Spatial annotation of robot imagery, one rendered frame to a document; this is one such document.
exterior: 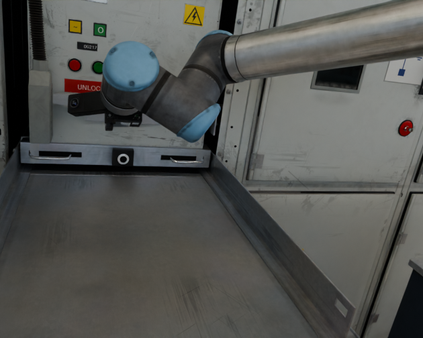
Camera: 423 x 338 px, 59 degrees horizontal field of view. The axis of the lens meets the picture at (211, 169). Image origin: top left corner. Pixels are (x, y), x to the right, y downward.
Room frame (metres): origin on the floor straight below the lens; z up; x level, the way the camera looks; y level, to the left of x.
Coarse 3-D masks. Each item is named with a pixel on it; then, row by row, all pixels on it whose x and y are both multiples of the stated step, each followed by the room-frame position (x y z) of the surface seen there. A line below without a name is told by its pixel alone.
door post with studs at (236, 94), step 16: (240, 0) 1.11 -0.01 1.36; (256, 0) 1.12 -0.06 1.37; (240, 16) 1.11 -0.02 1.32; (256, 16) 1.12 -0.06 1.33; (240, 32) 1.11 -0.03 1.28; (224, 96) 1.11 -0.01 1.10; (240, 96) 1.12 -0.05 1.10; (224, 112) 1.11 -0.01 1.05; (240, 112) 1.12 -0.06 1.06; (224, 128) 1.11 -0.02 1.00; (240, 128) 1.13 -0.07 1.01; (224, 144) 1.11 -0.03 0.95; (224, 160) 1.11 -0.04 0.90
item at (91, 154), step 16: (48, 144) 0.97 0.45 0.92; (64, 144) 0.98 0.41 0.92; (80, 144) 1.00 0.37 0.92; (96, 144) 1.02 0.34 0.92; (48, 160) 0.97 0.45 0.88; (64, 160) 0.98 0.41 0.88; (80, 160) 1.00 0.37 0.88; (96, 160) 1.01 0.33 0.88; (144, 160) 1.06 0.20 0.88; (160, 160) 1.08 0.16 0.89; (192, 160) 1.11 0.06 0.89; (208, 160) 1.13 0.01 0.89
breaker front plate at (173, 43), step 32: (64, 0) 0.99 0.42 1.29; (128, 0) 1.05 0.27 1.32; (160, 0) 1.07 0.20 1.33; (192, 0) 1.10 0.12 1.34; (64, 32) 0.99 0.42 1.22; (128, 32) 1.05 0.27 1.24; (160, 32) 1.08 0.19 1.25; (192, 32) 1.11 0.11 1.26; (64, 64) 0.99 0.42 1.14; (160, 64) 1.08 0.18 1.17; (64, 128) 0.99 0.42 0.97; (96, 128) 1.02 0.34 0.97; (128, 128) 1.05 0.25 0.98; (160, 128) 1.09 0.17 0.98
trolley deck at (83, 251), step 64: (64, 192) 0.84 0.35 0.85; (128, 192) 0.90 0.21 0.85; (192, 192) 0.96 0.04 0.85; (0, 256) 0.56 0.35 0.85; (64, 256) 0.58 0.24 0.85; (128, 256) 0.61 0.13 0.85; (192, 256) 0.64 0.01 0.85; (256, 256) 0.68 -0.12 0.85; (0, 320) 0.41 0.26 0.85; (64, 320) 0.43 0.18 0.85; (128, 320) 0.45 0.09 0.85; (192, 320) 0.47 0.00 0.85; (256, 320) 0.49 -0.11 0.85
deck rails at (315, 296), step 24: (216, 168) 1.08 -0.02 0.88; (0, 192) 0.72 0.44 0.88; (216, 192) 0.97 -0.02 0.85; (240, 192) 0.89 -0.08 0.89; (0, 216) 0.68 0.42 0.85; (240, 216) 0.85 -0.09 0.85; (264, 216) 0.76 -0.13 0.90; (0, 240) 0.60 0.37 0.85; (264, 240) 0.74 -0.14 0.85; (288, 240) 0.65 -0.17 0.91; (288, 264) 0.64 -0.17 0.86; (312, 264) 0.57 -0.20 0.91; (288, 288) 0.58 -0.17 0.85; (312, 288) 0.56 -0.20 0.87; (336, 288) 0.51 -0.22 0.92; (312, 312) 0.52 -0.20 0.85; (336, 312) 0.49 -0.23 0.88; (336, 336) 0.47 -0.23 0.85
